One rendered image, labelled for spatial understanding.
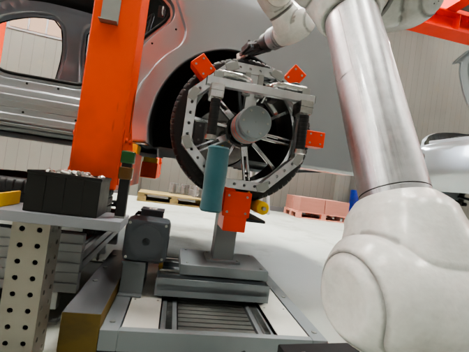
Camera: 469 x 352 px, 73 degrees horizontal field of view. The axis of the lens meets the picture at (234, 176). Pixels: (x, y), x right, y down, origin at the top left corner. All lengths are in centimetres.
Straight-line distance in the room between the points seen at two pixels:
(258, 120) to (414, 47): 1002
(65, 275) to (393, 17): 129
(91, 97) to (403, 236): 107
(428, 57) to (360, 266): 1111
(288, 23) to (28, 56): 693
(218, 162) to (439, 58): 1079
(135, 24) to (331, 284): 110
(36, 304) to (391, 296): 96
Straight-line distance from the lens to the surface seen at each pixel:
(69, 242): 135
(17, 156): 763
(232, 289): 148
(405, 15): 82
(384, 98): 55
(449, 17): 564
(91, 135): 122
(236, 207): 137
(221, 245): 155
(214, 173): 123
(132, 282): 147
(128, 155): 104
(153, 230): 136
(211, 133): 114
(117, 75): 125
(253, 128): 125
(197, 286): 145
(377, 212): 45
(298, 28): 129
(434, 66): 1153
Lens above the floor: 61
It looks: 1 degrees up
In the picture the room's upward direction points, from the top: 8 degrees clockwise
